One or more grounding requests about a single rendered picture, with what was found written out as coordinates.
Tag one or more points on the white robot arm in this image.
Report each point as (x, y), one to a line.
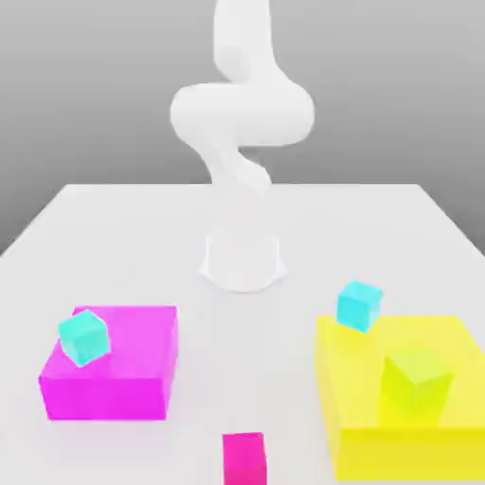
(242, 113)

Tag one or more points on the small cyan cube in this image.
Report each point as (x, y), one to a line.
(356, 307)

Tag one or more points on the small turquoise cube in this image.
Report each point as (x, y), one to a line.
(83, 339)

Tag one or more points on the small pink cube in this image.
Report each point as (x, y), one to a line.
(244, 460)

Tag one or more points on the small lime yellow cube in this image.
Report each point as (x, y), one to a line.
(415, 390)

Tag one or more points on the large magenta box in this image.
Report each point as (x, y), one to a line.
(129, 363)

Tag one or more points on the large yellow box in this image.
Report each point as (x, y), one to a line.
(352, 379)

